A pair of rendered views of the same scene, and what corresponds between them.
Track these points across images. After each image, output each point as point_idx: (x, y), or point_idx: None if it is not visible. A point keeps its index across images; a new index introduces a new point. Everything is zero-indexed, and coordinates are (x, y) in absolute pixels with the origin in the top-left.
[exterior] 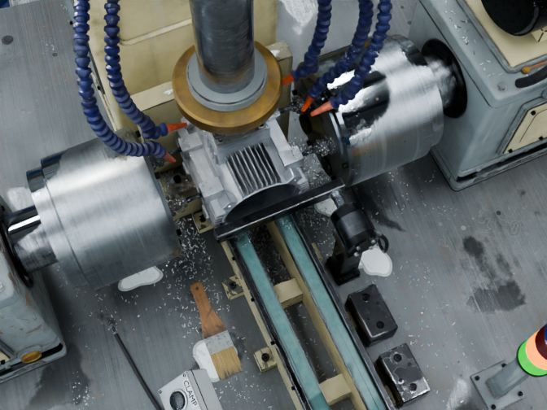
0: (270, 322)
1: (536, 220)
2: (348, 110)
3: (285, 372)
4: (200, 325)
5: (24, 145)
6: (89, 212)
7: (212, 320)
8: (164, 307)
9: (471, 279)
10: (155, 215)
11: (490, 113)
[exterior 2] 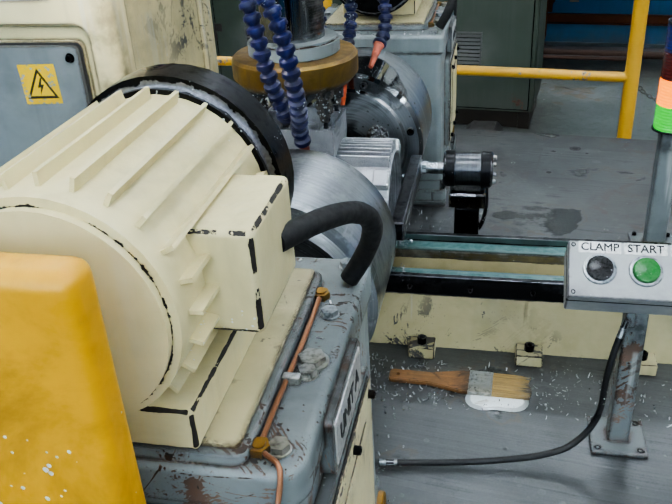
0: (511, 278)
1: (507, 184)
2: (377, 75)
3: (569, 312)
4: (446, 391)
5: None
6: (317, 196)
7: (448, 376)
8: (397, 410)
9: (535, 225)
10: (363, 182)
11: (440, 64)
